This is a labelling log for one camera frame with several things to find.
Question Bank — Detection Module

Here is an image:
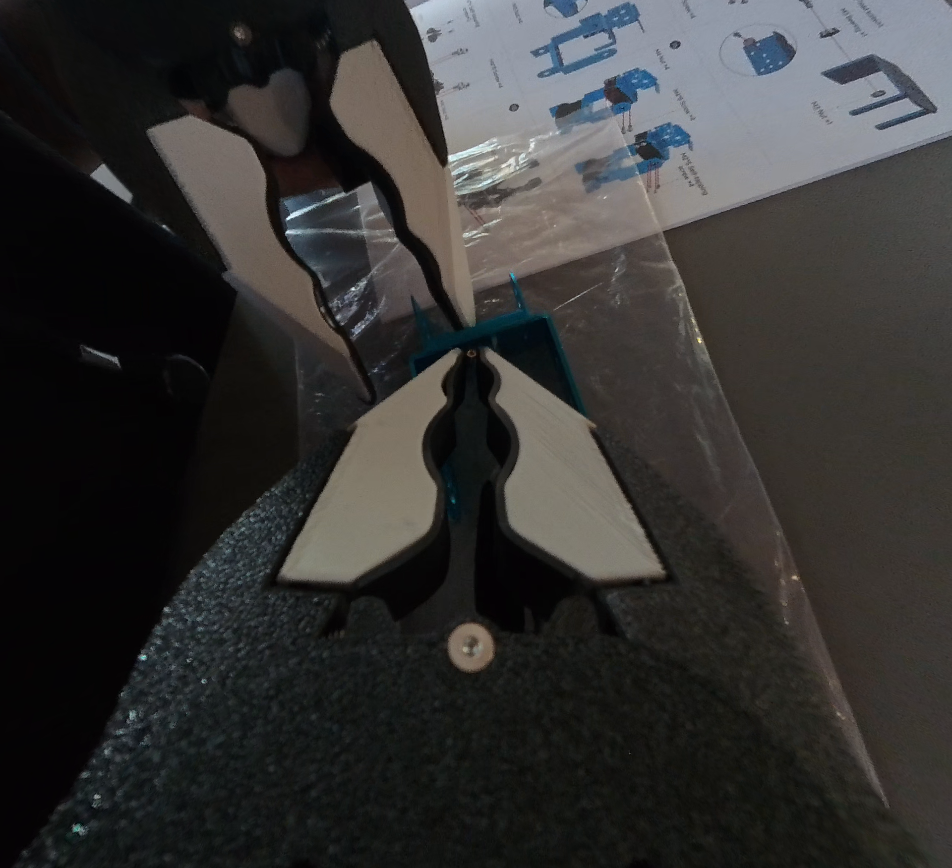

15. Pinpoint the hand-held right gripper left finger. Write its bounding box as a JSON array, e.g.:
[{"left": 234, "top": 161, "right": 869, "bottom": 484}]
[{"left": 275, "top": 349, "right": 468, "bottom": 592}]

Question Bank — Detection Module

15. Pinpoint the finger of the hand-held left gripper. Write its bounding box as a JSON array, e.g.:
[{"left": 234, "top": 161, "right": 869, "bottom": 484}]
[
  {"left": 146, "top": 117, "right": 374, "bottom": 405},
  {"left": 333, "top": 40, "right": 475, "bottom": 328}
]

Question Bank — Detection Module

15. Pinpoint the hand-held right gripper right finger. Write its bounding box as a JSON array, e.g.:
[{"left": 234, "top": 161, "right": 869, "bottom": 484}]
[{"left": 482, "top": 347, "right": 669, "bottom": 585}]

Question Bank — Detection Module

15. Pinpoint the blue metal servo bracket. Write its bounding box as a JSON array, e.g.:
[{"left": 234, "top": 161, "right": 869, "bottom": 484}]
[{"left": 408, "top": 273, "right": 589, "bottom": 527}]

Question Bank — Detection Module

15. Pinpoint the grey desk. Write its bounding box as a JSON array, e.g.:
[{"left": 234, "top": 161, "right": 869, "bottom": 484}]
[{"left": 186, "top": 0, "right": 952, "bottom": 868}]

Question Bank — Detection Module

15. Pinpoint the clear plastic bag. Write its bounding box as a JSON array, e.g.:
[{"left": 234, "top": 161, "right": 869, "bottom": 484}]
[{"left": 279, "top": 117, "right": 890, "bottom": 810}]

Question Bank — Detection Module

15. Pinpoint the open instruction manual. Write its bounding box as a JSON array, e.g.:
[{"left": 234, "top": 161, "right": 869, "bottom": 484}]
[{"left": 350, "top": 0, "right": 952, "bottom": 230}]

